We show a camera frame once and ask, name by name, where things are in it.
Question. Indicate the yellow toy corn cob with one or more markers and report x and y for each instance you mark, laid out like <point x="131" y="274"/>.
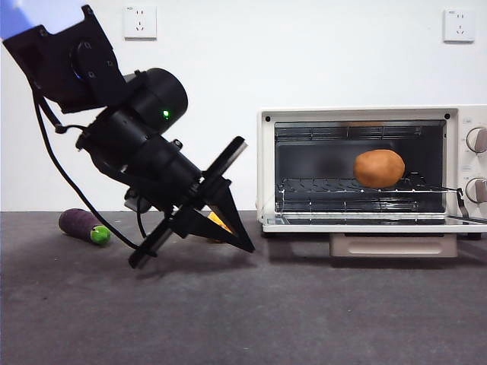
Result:
<point x="217" y="219"/>

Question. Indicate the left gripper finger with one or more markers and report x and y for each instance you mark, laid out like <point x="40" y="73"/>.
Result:
<point x="198" y="224"/>
<point x="224" y="201"/>

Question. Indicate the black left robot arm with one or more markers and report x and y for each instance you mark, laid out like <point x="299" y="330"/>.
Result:
<point x="144" y="152"/>

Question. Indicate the white wall socket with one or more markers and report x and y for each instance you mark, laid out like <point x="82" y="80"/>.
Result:
<point x="139" y="23"/>
<point x="458" y="26"/>

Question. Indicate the cream Toshiba toaster oven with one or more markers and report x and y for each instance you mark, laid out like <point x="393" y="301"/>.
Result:
<point x="462" y="167"/>

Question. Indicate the purple toy eggplant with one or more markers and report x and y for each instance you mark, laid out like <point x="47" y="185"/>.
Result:
<point x="74" y="224"/>

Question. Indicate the brown potato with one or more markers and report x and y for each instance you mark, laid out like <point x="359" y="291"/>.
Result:
<point x="378" y="168"/>

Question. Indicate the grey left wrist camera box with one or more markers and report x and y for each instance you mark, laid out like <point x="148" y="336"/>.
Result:
<point x="133" y="201"/>

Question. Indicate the beige oven knob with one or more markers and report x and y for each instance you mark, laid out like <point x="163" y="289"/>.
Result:
<point x="477" y="140"/>
<point x="476" y="191"/>

